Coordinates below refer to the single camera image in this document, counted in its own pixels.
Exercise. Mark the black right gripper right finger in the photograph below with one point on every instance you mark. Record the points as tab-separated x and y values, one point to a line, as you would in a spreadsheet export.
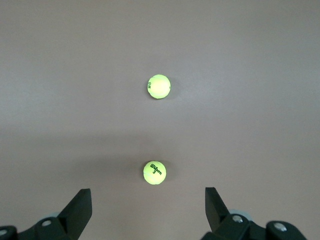
215	212

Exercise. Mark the yellow Wilson tennis ball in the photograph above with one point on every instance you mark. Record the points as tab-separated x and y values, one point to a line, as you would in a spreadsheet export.
154	176
158	86

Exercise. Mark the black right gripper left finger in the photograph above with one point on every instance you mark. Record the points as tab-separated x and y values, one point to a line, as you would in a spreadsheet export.
75	217

